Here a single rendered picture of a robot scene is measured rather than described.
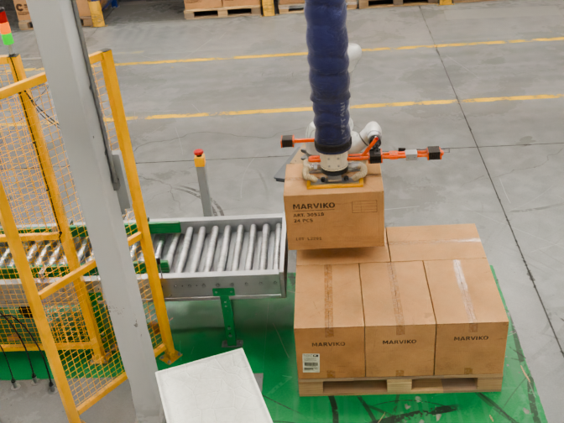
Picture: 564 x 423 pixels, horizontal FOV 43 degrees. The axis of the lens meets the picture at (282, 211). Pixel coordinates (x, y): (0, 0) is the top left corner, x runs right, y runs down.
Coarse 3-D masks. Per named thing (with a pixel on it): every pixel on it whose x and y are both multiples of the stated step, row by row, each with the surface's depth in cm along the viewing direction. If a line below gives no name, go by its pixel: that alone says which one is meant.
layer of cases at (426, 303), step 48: (384, 240) 467; (432, 240) 463; (480, 240) 459; (336, 288) 429; (384, 288) 425; (432, 288) 422; (480, 288) 418; (336, 336) 403; (384, 336) 401; (432, 336) 400; (480, 336) 399
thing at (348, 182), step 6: (318, 180) 431; (324, 180) 429; (342, 180) 429; (348, 180) 428; (360, 180) 428; (306, 186) 428; (312, 186) 427; (318, 186) 427; (324, 186) 427; (330, 186) 426; (336, 186) 426; (342, 186) 426; (348, 186) 426; (354, 186) 425; (360, 186) 425
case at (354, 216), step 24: (288, 168) 453; (288, 192) 427; (312, 192) 425; (336, 192) 422; (360, 192) 421; (288, 216) 432; (312, 216) 431; (336, 216) 430; (360, 216) 429; (288, 240) 442; (312, 240) 441; (336, 240) 440; (360, 240) 439
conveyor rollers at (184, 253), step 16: (48, 240) 498; (160, 240) 487; (176, 240) 487; (224, 240) 481; (240, 240) 480; (64, 256) 479; (80, 256) 478; (160, 256) 475; (208, 256) 466; (224, 256) 466; (176, 272) 454; (192, 272) 453
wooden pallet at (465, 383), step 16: (304, 384) 424; (320, 384) 424; (336, 384) 433; (352, 384) 432; (368, 384) 430; (384, 384) 430; (400, 384) 421; (416, 384) 428; (432, 384) 427; (448, 384) 426; (464, 384) 425; (480, 384) 418; (496, 384) 418
